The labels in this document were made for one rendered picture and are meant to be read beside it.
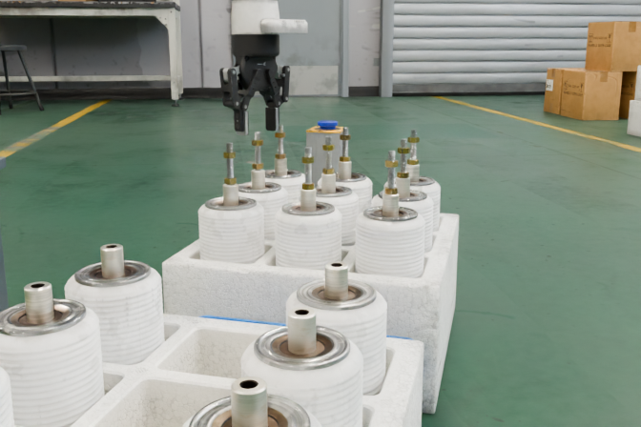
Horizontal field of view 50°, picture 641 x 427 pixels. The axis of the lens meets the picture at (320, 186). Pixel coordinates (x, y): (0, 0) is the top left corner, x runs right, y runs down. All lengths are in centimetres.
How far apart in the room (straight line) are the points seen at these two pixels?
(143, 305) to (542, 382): 61
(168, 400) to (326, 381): 21
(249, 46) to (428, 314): 48
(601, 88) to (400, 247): 376
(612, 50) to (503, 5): 203
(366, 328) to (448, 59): 572
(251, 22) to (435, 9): 522
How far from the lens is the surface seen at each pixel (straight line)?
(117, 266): 73
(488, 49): 642
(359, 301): 64
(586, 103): 457
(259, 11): 107
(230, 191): 100
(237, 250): 99
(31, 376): 62
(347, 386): 53
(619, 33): 464
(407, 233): 92
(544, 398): 105
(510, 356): 115
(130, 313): 71
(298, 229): 94
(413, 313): 91
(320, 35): 608
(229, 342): 77
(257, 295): 96
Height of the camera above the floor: 49
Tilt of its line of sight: 12 degrees down
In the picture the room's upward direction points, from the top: straight up
